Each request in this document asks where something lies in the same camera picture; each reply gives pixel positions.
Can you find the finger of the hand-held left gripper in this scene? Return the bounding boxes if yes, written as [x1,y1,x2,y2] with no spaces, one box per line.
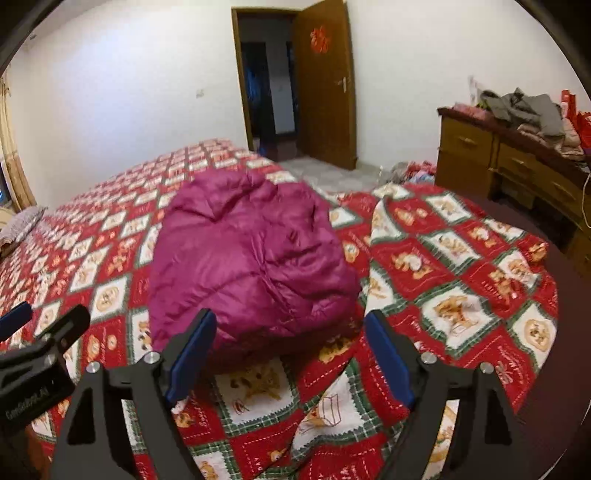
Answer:
[0,302,34,343]
[34,305,92,356]

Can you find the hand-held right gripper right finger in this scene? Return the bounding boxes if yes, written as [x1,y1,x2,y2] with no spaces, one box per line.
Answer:
[364,309,529,480]

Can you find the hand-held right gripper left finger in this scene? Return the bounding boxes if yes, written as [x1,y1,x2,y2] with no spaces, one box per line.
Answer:
[48,308,218,480]

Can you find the magenta down jacket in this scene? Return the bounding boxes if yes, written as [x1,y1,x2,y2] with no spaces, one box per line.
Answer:
[148,168,362,358]

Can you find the clothes pile on floor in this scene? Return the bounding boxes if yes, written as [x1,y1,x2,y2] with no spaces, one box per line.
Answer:
[385,159,437,185]

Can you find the beige folded clothes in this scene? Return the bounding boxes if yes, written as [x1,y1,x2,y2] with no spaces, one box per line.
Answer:
[515,120,583,151]

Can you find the red checkered bedspread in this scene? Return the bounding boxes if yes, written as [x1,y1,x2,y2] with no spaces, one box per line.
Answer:
[0,137,561,480]

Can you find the grey patterned pillow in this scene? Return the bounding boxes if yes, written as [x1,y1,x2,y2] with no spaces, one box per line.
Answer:
[0,205,47,247]

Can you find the narrow beige floral curtain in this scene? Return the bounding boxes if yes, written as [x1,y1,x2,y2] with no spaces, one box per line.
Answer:
[0,76,38,213]

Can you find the brown wooden dresser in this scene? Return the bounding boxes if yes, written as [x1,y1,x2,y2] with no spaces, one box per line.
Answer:
[435,106,591,268]

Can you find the brown wooden door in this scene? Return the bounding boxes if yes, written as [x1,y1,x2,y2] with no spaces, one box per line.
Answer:
[293,0,357,171]

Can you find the grey garment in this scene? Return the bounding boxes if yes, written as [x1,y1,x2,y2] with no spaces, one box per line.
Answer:
[479,88,566,139]

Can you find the red bags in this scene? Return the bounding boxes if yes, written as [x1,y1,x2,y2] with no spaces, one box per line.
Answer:
[558,90,591,148]

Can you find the red paper door decoration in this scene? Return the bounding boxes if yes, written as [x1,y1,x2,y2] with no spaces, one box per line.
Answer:
[310,25,329,55]

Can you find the white cable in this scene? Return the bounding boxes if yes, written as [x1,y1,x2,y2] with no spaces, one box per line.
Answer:
[579,173,591,232]

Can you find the brown door frame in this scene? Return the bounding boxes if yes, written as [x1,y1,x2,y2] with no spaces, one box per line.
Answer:
[231,7,301,153]

